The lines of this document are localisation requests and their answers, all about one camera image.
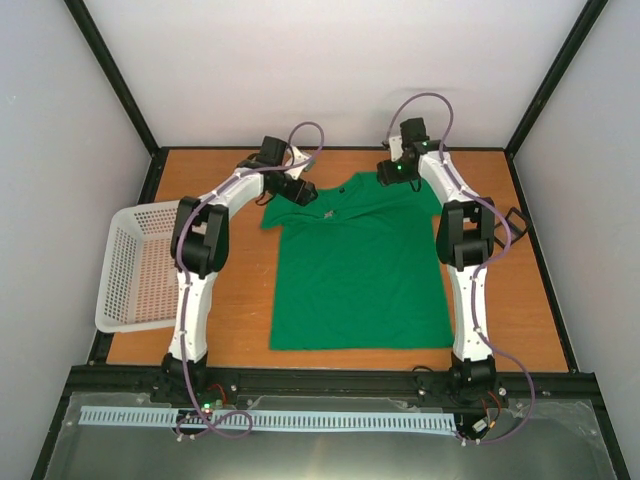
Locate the green t-shirt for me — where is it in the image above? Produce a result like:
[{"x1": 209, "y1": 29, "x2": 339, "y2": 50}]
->
[{"x1": 261, "y1": 172, "x2": 454, "y2": 351}]

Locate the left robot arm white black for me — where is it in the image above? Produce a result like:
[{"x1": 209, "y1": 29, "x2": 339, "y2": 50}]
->
[{"x1": 161, "y1": 136, "x2": 318, "y2": 403}]

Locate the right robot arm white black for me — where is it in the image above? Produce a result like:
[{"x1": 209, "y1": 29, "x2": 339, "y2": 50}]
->
[{"x1": 377, "y1": 118, "x2": 497, "y2": 405}]

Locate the black brooch box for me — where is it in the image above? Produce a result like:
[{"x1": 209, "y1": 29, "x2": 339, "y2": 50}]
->
[{"x1": 494, "y1": 207, "x2": 531, "y2": 249}]

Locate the white plastic basket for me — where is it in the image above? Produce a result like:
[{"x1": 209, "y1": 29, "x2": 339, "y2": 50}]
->
[{"x1": 95, "y1": 201, "x2": 179, "y2": 333}]

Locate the small electronics board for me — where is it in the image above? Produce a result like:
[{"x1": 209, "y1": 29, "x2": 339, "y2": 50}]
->
[{"x1": 199, "y1": 384, "x2": 227, "y2": 413}]

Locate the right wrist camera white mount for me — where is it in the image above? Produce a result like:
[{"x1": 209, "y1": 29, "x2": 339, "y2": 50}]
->
[{"x1": 382, "y1": 135, "x2": 404, "y2": 162}]

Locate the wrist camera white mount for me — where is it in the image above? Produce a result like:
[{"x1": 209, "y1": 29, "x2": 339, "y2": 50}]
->
[
  {"x1": 284, "y1": 145, "x2": 317, "y2": 180},
  {"x1": 382, "y1": 135, "x2": 404, "y2": 162}
]

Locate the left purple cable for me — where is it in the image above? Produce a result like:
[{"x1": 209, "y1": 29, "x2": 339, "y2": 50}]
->
[{"x1": 172, "y1": 121, "x2": 327, "y2": 444}]

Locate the purple cable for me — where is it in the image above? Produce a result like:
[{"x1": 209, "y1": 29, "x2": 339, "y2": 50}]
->
[
  {"x1": 387, "y1": 92, "x2": 537, "y2": 446},
  {"x1": 172, "y1": 121, "x2": 327, "y2": 444}
]

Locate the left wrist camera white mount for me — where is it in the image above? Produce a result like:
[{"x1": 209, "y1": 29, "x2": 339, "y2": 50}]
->
[{"x1": 284, "y1": 145, "x2": 317, "y2": 180}]

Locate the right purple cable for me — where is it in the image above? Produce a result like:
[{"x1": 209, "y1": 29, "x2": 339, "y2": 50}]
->
[{"x1": 387, "y1": 92, "x2": 537, "y2": 446}]

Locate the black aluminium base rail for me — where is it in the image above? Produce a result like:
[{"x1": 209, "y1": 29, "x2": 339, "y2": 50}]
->
[{"x1": 194, "y1": 365, "x2": 456, "y2": 409}]

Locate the left black frame post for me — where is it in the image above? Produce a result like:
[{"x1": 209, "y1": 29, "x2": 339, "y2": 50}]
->
[{"x1": 63, "y1": 0, "x2": 162, "y2": 154}]

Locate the black frame post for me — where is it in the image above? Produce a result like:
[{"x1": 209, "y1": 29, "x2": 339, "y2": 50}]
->
[
  {"x1": 504, "y1": 0, "x2": 610, "y2": 151},
  {"x1": 63, "y1": 0, "x2": 162, "y2": 154}
]

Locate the right black frame post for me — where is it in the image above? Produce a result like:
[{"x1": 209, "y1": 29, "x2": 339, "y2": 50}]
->
[{"x1": 504, "y1": 0, "x2": 610, "y2": 151}]

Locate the light blue cable duct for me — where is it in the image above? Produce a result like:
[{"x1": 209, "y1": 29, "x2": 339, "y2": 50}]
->
[{"x1": 78, "y1": 406, "x2": 456, "y2": 436}]

